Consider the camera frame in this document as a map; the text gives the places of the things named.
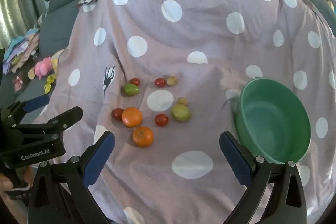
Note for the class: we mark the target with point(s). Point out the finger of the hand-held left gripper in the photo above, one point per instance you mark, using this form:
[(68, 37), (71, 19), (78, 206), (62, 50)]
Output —
[(36, 102), (60, 120)]

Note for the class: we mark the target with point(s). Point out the green plastic bowl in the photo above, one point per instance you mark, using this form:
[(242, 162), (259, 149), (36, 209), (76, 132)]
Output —
[(273, 119)]

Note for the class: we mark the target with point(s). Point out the grey ribbed curtain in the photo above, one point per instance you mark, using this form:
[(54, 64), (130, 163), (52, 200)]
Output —
[(15, 11)]

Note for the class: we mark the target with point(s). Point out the person's left hand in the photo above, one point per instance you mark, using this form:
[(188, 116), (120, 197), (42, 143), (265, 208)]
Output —
[(5, 182)]

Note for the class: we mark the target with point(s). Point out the pink plush toy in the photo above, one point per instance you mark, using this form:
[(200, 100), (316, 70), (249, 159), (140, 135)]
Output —
[(43, 66)]

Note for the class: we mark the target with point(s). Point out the mauve polka-dot blanket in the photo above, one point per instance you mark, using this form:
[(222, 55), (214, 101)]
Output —
[(199, 37)]

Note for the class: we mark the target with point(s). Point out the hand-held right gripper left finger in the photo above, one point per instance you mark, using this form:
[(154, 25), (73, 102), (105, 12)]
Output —
[(98, 158)]

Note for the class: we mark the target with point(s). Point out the pile of pastel clothes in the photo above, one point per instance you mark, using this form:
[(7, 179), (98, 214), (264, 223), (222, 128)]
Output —
[(19, 48)]

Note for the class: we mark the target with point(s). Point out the red cherry tomato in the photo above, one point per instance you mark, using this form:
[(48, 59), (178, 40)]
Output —
[(135, 81), (160, 82), (161, 119), (117, 113)]

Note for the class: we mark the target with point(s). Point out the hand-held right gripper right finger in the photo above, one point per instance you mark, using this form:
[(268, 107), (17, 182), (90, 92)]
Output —
[(236, 161)]

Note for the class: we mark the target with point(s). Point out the dark cloth with pink print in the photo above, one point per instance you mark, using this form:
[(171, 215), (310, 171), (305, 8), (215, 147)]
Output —
[(19, 82)]

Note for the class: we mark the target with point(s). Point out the orange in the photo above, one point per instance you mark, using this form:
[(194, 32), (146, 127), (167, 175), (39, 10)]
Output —
[(132, 116), (142, 136)]

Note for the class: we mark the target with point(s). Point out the green fruit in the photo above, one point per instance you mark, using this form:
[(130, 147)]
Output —
[(129, 89), (180, 112)]

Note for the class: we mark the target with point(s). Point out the yellow crinkled wrapper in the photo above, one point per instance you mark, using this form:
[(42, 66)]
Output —
[(50, 81)]

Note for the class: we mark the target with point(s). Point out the small yellow fruit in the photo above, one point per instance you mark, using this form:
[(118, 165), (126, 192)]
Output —
[(182, 101), (172, 80)]

